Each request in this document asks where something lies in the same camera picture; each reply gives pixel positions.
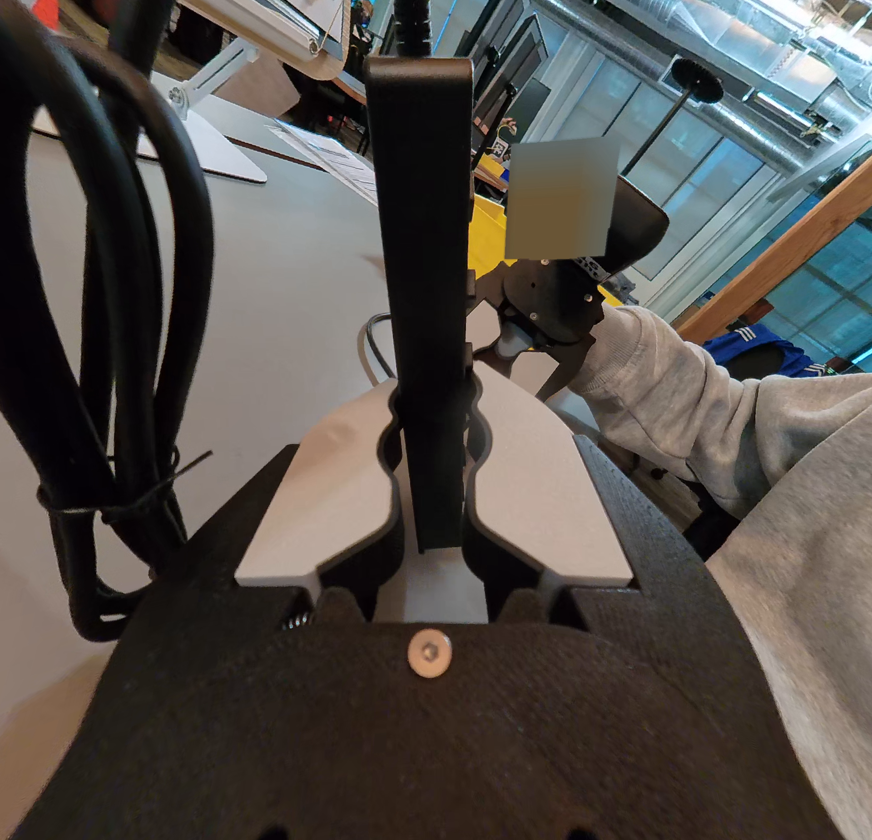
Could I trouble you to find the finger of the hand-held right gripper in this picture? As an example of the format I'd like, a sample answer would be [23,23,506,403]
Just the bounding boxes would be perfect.
[469,300,505,353]
[544,378,604,441]

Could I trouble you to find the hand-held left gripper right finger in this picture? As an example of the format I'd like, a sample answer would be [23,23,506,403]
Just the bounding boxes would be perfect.
[465,362,636,589]

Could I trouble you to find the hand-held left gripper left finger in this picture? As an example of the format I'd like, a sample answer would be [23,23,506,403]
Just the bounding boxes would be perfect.
[235,377,410,590]

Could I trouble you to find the black USB hub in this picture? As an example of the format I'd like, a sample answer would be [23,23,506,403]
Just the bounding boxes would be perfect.
[363,56,476,555]

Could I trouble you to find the person's right forearm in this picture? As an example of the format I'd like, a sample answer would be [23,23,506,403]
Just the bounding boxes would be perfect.
[569,305,784,521]

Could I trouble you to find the yellow plastic bin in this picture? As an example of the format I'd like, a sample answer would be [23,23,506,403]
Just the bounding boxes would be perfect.
[470,196,520,278]

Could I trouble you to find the blue striped cloth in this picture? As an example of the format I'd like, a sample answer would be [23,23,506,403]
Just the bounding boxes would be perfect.
[702,321,835,379]

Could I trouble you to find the printed paper sheet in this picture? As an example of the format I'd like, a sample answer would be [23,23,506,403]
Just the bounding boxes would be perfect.
[266,119,379,207]

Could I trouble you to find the wooden beam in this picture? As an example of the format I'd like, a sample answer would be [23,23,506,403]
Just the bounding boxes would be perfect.
[674,155,872,343]

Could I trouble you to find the black round-top pole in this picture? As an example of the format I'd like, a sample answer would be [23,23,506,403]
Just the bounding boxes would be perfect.
[623,56,724,176]

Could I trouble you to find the person's grey sweatshirt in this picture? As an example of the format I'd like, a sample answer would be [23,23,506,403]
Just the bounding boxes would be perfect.
[705,370,872,840]

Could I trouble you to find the white document stand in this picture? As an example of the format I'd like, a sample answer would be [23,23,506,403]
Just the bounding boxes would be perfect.
[30,0,355,187]

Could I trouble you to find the bundled black hub cable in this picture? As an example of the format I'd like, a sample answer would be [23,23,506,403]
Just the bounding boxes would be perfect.
[0,0,433,643]

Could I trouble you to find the silver ventilation duct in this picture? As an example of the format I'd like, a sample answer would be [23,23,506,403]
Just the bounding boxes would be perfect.
[528,0,872,173]

